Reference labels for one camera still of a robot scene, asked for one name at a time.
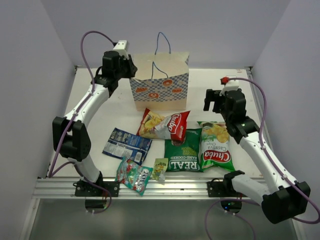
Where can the aluminium mounting rail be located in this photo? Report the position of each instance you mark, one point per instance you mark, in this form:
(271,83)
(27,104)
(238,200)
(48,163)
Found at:
(171,189)

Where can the blue snack packet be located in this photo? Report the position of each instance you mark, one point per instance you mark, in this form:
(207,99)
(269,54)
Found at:
(122,144)

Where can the green Chuba cassava chips bag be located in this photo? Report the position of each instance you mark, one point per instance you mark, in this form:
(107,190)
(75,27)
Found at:
(215,146)

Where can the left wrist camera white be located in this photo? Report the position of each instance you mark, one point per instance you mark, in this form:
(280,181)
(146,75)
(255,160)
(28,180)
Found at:
(122,47)

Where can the checkered paper bag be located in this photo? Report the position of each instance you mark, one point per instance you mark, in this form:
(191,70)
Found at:
(162,78)

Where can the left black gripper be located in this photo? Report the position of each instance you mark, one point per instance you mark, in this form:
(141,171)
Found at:
(132,68)

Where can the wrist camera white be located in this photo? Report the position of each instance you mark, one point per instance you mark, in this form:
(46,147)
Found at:
(228,85)
(122,47)

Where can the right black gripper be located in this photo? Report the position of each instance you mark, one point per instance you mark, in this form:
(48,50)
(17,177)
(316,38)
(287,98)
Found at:
(210,97)

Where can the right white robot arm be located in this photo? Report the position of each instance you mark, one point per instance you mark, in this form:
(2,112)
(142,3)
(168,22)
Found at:
(282,197)

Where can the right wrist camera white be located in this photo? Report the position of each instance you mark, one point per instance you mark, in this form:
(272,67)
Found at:
(228,85)

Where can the Fox's candy packet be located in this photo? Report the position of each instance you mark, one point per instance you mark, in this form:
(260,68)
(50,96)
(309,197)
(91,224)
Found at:
(133,176)

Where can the red Chuba chips bag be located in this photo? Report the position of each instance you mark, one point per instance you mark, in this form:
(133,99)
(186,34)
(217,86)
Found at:
(156,126)

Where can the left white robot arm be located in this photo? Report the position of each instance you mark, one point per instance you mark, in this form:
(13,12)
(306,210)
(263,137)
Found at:
(70,136)

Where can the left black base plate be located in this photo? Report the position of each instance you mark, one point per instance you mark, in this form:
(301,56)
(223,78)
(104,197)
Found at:
(102,189)

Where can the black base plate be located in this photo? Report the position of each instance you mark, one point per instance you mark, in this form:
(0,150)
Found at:
(217,189)
(102,189)

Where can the green Real chips bag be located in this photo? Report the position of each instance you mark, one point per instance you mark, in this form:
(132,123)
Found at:
(184,156)

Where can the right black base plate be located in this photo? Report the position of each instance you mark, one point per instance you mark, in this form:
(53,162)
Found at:
(217,189)

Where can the small yellow-green candy packet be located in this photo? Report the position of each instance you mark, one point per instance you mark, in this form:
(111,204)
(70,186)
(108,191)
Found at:
(159,169)

